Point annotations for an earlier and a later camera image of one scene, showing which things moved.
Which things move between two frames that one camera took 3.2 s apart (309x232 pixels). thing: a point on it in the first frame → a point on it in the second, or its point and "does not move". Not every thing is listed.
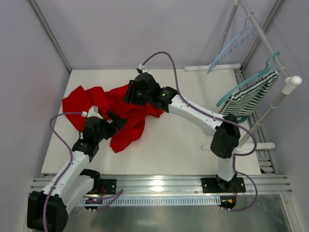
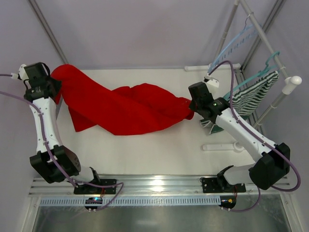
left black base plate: [110, 185] does not move
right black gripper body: [130, 92] → [193, 104]
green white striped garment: [245, 102] does not move
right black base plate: [217, 185] does not move
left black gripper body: [109, 126] → [53, 85]
